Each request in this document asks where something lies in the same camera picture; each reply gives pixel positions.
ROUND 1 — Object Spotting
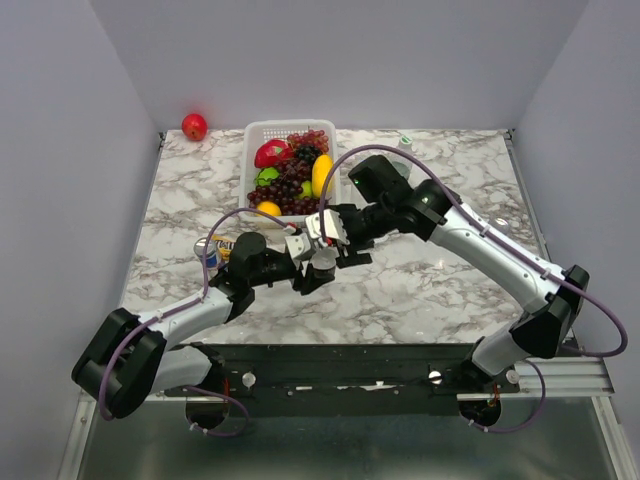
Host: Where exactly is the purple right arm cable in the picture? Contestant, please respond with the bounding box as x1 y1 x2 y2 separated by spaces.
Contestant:
318 144 629 435

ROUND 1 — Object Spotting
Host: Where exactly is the red grape bunch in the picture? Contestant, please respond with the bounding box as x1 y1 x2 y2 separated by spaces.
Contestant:
245 129 330 216

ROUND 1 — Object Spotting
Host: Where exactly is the silver blue drink can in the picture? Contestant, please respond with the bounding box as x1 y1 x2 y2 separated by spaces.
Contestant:
491 217 511 236

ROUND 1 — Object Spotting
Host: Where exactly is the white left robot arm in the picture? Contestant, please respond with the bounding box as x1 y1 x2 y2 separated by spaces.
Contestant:
71 231 337 420

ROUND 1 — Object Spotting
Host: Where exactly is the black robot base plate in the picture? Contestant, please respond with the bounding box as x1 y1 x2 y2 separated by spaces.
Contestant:
164 343 584 419

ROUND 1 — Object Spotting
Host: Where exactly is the red apple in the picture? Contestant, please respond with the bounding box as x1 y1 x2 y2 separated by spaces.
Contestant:
181 113 208 142

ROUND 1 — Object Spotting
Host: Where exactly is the red dragon fruit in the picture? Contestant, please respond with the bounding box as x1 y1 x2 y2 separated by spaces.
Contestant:
254 139 294 169

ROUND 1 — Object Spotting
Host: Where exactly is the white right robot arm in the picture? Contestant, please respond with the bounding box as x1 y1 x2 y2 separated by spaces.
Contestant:
305 155 589 392

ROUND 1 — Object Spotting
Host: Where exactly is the yellow mango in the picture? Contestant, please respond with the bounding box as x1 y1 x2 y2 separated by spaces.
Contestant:
311 154 333 198

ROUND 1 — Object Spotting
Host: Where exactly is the clear bottle green label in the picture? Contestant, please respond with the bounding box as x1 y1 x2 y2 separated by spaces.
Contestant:
392 134 416 181

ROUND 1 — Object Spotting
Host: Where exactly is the clear bottle dark label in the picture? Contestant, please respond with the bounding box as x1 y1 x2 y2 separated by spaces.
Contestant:
310 248 338 282

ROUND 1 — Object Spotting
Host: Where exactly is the red bull can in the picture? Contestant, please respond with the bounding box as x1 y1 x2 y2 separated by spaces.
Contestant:
193 237 222 270

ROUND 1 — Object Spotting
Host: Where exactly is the dark grape bunch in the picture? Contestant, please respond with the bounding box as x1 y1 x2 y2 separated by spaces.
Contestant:
294 145 323 165

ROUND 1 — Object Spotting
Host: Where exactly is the yellow M&M candy bag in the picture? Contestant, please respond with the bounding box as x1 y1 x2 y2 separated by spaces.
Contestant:
209 234 235 262

